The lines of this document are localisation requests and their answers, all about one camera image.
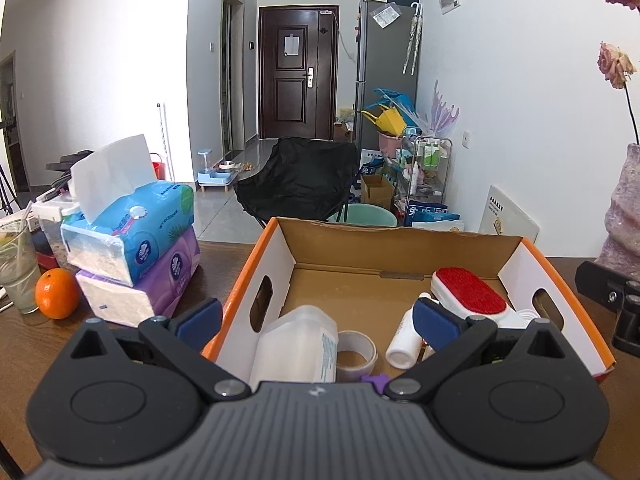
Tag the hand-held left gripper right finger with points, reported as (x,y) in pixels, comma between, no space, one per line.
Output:
(440,327)

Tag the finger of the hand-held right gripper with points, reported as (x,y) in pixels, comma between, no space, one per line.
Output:
(597,280)

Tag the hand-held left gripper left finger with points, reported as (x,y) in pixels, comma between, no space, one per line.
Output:
(200,317)

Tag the small white spray bottle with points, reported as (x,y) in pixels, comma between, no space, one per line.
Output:
(402,345)

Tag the red and white lint brush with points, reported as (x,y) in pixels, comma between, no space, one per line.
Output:
(470,295)

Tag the white tape roll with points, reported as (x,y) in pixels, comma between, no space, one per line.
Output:
(367,347)

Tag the white bottle cap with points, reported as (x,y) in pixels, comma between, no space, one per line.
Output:
(529,318)

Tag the purple gear-shaped lid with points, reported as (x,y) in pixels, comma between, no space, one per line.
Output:
(375,384)

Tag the white square plastic bottle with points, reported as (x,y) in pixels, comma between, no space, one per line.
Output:
(290,345)

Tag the red cardboard box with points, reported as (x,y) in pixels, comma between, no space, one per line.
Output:
(280,255)

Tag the purple tissue pack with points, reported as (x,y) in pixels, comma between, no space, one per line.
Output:
(150,290)

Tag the pink textured vase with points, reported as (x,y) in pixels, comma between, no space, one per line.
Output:
(622,220)

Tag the blue tissue pack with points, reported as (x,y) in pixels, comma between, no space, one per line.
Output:
(145,230)

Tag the white board with print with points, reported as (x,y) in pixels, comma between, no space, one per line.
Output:
(507,220)

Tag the blue and white package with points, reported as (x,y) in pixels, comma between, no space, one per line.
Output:
(430,217)

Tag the green plastic bucket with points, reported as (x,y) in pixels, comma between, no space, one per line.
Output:
(365,216)

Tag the blue pet water feeder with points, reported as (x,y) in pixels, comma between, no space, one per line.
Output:
(212,175)

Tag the orange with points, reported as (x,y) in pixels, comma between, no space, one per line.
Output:
(56,294)

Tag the small brown cardboard box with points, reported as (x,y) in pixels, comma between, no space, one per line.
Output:
(377,192)

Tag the black folding chair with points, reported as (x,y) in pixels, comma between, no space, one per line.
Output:
(300,180)

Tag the clear container with white lid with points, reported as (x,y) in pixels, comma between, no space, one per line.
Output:
(52,220)

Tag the white mop stick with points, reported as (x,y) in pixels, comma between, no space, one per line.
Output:
(162,135)

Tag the clear drinking glass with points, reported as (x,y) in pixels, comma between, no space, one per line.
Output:
(19,270)

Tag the pink bucket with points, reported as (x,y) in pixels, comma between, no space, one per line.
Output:
(390,144)

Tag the black folded stand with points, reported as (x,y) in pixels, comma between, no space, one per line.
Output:
(70,162)

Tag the yellow watering can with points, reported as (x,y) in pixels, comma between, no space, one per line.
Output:
(390,121)

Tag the purple feather decoration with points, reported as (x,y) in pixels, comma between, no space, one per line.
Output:
(442,112)

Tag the bunch of dried roses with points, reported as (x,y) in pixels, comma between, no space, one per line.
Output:
(615,60)

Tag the dark brown entrance door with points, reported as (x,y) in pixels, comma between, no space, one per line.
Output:
(295,90)

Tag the grey refrigerator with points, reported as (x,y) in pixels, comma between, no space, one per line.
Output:
(385,60)

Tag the white paper on door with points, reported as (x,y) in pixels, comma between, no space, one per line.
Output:
(291,45)

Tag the folded clear umbrella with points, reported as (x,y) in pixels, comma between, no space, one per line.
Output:
(412,40)

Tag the clear plastic bag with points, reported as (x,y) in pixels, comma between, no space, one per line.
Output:
(386,15)

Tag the white wall outlet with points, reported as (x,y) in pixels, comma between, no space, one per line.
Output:
(466,139)

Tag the open doorway frame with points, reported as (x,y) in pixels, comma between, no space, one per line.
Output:
(232,75)

